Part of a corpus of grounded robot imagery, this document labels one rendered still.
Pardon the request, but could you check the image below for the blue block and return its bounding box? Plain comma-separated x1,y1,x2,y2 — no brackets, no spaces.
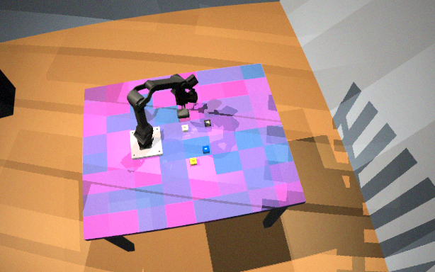
203,145,210,154

